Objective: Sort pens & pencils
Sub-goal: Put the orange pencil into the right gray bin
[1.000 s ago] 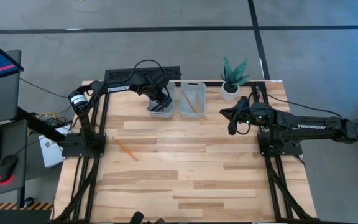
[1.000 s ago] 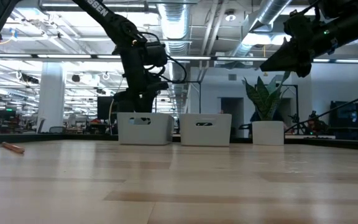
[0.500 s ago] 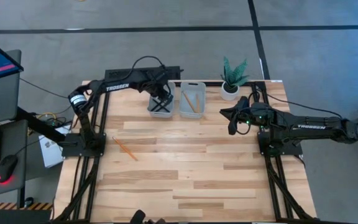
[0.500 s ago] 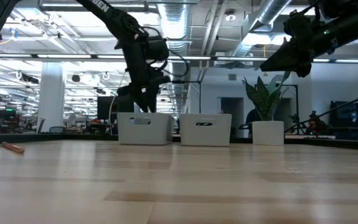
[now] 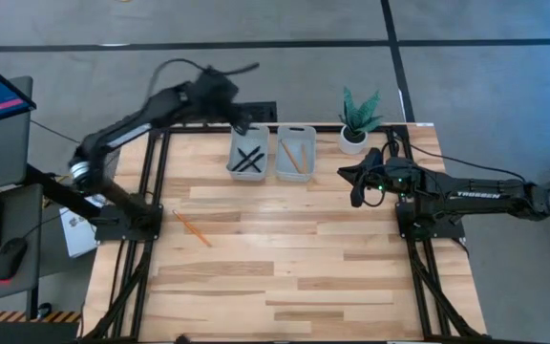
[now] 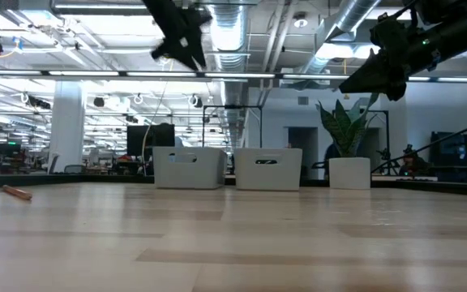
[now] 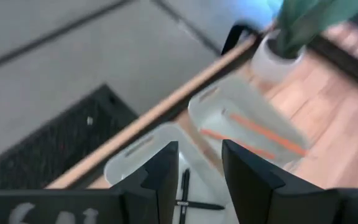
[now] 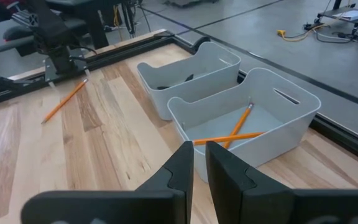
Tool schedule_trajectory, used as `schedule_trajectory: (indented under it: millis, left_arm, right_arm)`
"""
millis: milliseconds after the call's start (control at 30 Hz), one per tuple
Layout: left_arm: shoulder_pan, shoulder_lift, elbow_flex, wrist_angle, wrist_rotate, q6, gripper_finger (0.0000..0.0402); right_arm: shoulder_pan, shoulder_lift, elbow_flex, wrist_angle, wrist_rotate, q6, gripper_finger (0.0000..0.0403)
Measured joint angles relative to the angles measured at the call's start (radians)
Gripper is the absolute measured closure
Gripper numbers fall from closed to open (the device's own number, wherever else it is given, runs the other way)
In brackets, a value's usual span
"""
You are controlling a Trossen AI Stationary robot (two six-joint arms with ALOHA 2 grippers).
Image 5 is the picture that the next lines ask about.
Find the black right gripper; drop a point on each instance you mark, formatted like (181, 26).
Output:
(394, 179)

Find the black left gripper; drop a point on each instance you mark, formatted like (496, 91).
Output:
(215, 95)

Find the orange pencil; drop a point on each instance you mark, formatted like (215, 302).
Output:
(192, 229)
(304, 157)
(290, 156)

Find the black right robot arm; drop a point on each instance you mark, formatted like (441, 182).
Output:
(485, 195)

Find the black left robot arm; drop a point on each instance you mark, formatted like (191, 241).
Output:
(127, 129)

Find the grey plastic bin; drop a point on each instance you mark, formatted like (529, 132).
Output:
(299, 135)
(248, 138)

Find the black floor vent grille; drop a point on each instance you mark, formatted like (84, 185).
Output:
(265, 112)

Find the snake plant white pot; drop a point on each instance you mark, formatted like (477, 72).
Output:
(353, 138)

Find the black diagonal support strut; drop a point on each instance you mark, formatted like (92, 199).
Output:
(55, 191)

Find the white paper booklet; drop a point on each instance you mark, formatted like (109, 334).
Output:
(77, 239)

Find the computer monitor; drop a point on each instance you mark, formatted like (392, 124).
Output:
(17, 143)

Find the grey keyboard tray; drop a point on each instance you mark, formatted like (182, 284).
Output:
(27, 215)

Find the black computer mouse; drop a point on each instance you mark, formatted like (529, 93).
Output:
(10, 258)

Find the black caster wheel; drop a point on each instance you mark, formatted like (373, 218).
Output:
(44, 310)

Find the yellow black hazard strip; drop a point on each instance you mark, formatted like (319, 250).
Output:
(17, 316)

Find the black aluminium table frame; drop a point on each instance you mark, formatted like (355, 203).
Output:
(163, 188)

